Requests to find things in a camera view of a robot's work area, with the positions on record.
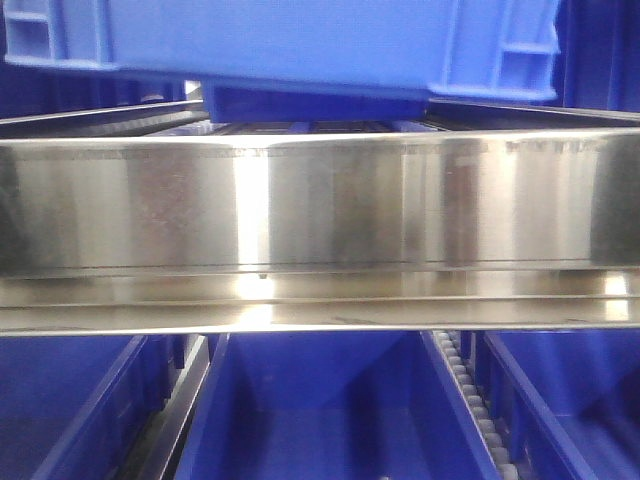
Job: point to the light blue plastic bin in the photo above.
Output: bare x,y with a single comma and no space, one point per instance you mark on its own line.
412,50

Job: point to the dark blue bin behind lifted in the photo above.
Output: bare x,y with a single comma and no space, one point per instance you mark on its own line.
241,105

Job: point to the blue bin lower centre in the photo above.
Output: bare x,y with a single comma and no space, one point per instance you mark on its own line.
332,405

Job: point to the white roller track strip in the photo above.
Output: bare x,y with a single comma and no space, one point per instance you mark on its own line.
450,346

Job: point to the blue bin lower right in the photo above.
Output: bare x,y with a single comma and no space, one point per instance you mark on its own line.
566,403

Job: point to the blue bin lower left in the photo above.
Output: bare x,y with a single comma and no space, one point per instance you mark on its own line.
73,407

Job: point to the dark blue bin upper left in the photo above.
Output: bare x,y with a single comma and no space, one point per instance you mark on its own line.
28,91

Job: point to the dark blue bin upper right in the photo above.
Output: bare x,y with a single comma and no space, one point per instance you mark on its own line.
598,65

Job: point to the stainless steel shelf rail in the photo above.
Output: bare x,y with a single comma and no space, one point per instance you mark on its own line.
498,229

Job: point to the metal lane divider rail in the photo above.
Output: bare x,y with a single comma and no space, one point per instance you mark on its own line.
157,452

